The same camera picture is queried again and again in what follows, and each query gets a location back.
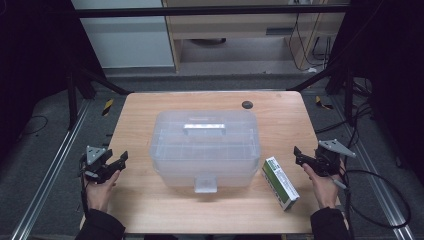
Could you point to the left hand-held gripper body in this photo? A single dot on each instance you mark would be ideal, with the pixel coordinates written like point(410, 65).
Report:
point(95, 155)

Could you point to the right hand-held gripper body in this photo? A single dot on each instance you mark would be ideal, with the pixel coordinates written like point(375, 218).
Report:
point(328, 163)

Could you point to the green and white carton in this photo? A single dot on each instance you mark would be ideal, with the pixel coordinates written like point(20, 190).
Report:
point(280, 183)

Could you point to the clear plastic storage box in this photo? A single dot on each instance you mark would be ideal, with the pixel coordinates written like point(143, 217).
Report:
point(205, 150)

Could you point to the person's right hand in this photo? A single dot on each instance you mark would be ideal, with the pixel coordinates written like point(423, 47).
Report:
point(325, 191)

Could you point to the person's left hand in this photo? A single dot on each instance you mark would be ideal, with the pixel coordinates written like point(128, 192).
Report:
point(98, 195)

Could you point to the yellow black tape strip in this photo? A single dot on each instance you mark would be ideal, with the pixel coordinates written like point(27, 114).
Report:
point(107, 107)
point(322, 104)

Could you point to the black metal stand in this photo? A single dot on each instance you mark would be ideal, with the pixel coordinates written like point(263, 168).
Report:
point(71, 100)
point(349, 100)

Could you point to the black round table grommet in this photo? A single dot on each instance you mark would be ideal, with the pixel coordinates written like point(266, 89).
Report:
point(247, 105)

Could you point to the black curtain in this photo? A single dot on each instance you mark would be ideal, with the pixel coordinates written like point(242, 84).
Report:
point(393, 66)
point(33, 66)

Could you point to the white cabinet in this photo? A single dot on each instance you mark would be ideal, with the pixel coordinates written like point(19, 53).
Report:
point(126, 40)

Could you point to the light wooden desk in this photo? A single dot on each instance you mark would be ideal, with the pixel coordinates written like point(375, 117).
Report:
point(233, 25)

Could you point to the aluminium floor rail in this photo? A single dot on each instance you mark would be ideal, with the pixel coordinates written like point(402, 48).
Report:
point(50, 173)
point(376, 186)

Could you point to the black horizontal frame bar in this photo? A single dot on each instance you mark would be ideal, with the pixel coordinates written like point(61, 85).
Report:
point(200, 11)

